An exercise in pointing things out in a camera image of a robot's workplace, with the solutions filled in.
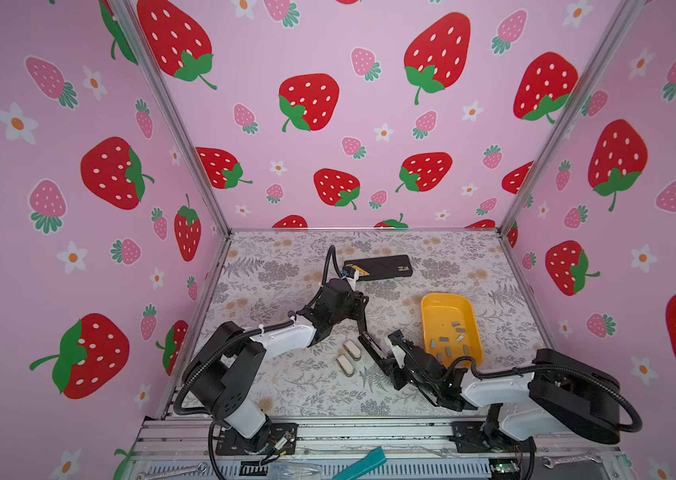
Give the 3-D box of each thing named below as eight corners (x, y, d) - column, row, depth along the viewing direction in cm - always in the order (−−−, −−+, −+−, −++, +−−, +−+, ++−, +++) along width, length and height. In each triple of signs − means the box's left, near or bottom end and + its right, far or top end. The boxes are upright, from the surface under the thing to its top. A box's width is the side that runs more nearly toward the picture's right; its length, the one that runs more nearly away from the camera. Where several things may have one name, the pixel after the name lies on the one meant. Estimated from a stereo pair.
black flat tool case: (348, 282, 108) (347, 278, 105) (344, 265, 113) (344, 260, 110) (411, 274, 110) (412, 269, 108) (405, 258, 115) (406, 253, 113)
